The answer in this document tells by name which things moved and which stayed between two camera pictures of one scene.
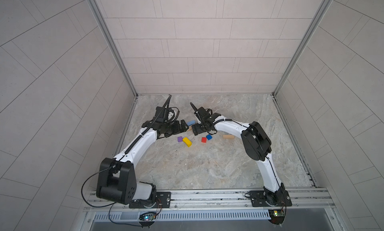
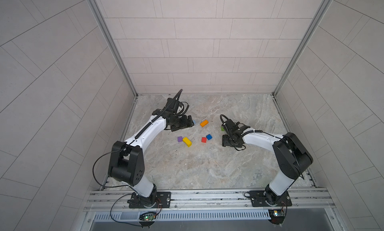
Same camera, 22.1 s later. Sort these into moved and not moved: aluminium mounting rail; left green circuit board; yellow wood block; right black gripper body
Moved: right black gripper body
Not moved: aluminium mounting rail; left green circuit board; yellow wood block
